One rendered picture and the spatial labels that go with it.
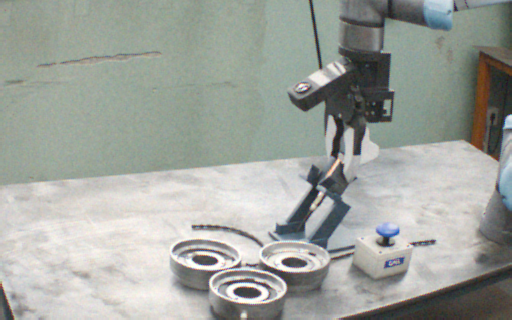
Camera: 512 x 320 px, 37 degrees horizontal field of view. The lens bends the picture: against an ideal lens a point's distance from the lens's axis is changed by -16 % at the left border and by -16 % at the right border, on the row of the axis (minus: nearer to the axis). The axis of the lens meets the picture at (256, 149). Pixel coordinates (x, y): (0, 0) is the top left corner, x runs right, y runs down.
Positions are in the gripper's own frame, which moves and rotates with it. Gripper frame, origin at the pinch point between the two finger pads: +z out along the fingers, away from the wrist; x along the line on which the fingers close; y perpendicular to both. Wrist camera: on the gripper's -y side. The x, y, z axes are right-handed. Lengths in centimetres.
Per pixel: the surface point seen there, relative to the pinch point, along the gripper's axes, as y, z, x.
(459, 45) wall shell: 160, 16, 146
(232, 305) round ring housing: -27.8, 8.6, -20.4
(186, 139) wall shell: 40, 49, 148
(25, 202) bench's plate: -47, 12, 27
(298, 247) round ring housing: -10.2, 8.7, -6.9
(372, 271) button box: -1.7, 10.7, -15.8
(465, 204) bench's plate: 34.1, 11.9, 1.1
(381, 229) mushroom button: 0.3, 4.7, -13.6
